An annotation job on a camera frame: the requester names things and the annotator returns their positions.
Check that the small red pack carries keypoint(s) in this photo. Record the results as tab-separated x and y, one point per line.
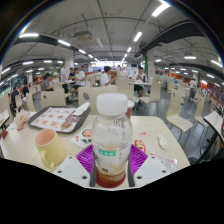
4	133

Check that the clear bottle with white cap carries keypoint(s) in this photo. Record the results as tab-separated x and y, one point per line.
111	133

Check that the group of cream chairs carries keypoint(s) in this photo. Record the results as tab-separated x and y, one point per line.
175	106

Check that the person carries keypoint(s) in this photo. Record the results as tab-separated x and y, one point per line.
80	78
106	79
15	95
46	83
141	79

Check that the crumpled white napkin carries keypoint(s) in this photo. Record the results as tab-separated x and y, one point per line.
81	109

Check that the colourful printed leaflet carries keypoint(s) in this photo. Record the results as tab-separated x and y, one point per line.
82	136

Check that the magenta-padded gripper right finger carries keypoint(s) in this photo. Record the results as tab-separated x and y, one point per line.
150	170

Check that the ceiling air unit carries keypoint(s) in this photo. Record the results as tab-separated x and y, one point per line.
82	35

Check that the dark food tray with liner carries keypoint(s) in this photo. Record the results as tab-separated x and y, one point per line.
50	120

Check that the neighbouring table with dark edge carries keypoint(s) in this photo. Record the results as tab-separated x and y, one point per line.
214	121

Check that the group of ceiling lights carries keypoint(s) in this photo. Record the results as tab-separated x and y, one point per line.
160	9

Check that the white tissue packet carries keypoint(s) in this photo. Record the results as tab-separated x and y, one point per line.
162	141

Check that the cream chair with round hole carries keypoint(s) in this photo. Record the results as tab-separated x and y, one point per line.
96	96

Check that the small red sauce packet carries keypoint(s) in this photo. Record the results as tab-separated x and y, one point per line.
140	146

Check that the yellow mug with pink inside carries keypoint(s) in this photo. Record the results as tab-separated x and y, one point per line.
53	148

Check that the neighbouring table with papers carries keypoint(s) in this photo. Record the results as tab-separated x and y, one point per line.
3	117

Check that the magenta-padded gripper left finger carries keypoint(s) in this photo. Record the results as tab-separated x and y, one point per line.
71	170

